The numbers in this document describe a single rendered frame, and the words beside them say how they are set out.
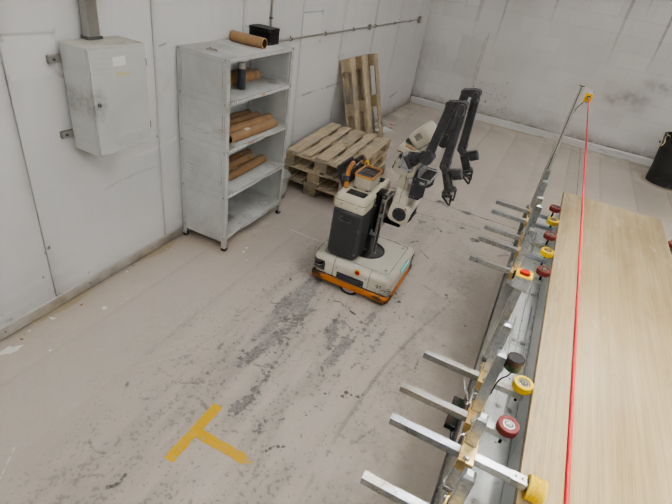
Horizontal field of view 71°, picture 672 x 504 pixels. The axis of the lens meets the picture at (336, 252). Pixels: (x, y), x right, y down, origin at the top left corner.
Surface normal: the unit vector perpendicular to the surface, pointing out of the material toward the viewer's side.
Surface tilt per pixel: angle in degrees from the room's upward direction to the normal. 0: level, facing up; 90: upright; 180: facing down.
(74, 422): 0
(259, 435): 0
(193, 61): 90
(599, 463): 0
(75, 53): 90
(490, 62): 90
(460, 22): 90
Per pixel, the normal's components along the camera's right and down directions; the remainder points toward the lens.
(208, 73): -0.44, 0.44
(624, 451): 0.15, -0.83
